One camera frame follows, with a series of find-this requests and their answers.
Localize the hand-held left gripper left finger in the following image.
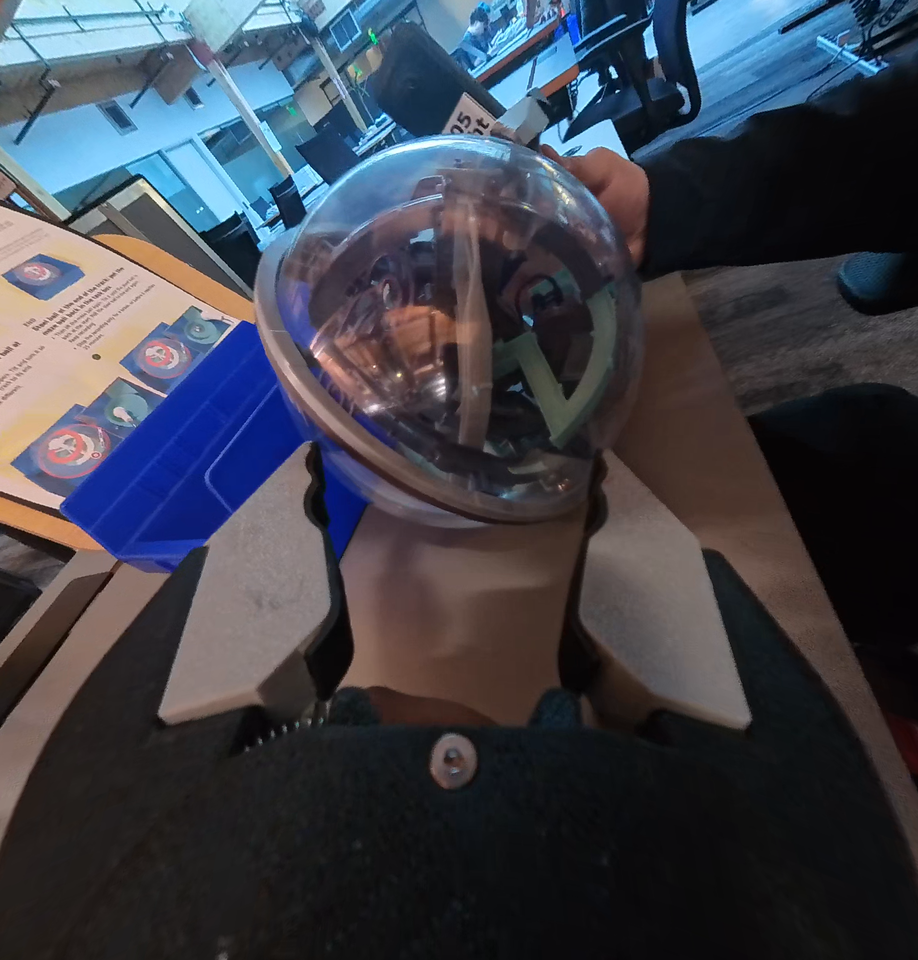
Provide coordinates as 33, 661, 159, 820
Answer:
157, 442, 355, 726

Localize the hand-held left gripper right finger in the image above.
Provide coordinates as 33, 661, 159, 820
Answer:
560, 457, 753, 732

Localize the clear plastic maze ball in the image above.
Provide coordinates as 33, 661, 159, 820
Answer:
253, 135, 646, 523

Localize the person's right forearm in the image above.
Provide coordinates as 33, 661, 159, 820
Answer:
639, 56, 918, 280

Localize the person's right hand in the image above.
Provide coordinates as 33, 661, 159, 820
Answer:
541, 144, 651, 265

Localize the orange-edged desk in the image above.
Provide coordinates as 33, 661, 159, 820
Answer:
470, 30, 581, 102

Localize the blue plastic bin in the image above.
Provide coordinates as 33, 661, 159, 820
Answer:
60, 318, 370, 575

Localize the black office chair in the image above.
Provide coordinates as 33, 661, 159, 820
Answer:
562, 0, 703, 147

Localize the person's leg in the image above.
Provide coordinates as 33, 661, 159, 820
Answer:
750, 382, 918, 661

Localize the printed instruction sheet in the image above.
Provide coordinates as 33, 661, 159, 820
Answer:
0, 196, 242, 519

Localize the teal shoe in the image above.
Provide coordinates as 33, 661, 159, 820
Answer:
836, 251, 911, 316

